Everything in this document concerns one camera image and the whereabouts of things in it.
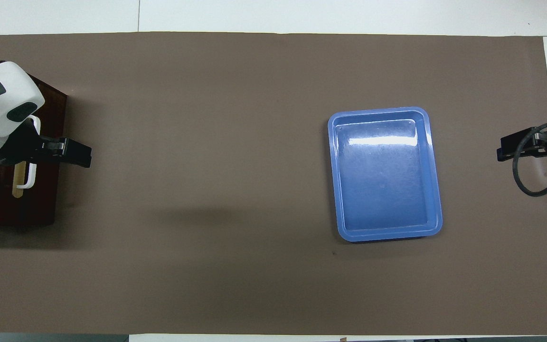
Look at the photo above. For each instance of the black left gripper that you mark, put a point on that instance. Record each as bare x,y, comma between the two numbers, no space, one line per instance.
22,147

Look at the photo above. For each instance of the blue plastic tray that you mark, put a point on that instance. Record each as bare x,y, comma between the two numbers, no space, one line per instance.
382,180

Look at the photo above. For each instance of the brown table mat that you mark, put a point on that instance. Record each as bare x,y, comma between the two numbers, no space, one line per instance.
231,166

